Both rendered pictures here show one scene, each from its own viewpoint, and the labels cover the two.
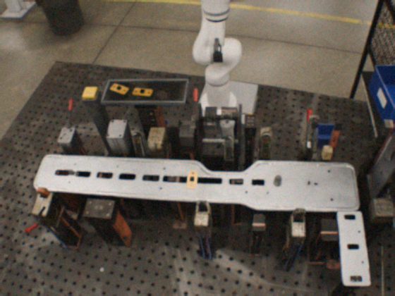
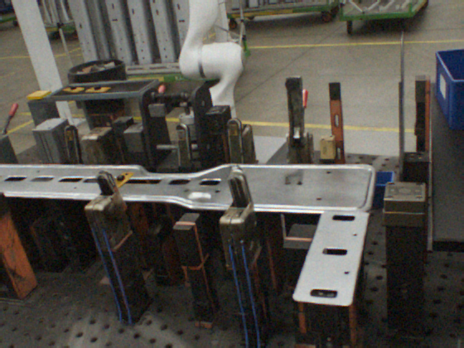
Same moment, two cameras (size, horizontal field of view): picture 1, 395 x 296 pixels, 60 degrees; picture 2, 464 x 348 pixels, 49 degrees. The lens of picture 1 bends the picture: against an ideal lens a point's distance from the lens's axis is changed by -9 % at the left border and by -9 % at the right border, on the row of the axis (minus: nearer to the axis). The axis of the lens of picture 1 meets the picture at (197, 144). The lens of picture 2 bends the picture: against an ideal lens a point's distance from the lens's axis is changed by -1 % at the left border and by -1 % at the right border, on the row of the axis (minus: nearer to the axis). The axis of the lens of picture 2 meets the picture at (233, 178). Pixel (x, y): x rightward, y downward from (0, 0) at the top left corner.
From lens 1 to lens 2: 0.95 m
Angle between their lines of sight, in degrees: 28
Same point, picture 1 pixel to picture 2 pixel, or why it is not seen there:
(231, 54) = (224, 58)
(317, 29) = not seen: hidden behind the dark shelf
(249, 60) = not seen: hidden behind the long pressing
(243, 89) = (266, 142)
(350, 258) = (323, 265)
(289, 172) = (263, 173)
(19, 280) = not seen: outside the picture
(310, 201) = (281, 200)
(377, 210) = (389, 193)
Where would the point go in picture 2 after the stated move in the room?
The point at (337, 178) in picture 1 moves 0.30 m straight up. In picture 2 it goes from (340, 179) to (331, 53)
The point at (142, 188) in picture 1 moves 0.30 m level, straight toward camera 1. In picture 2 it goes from (52, 187) to (36, 244)
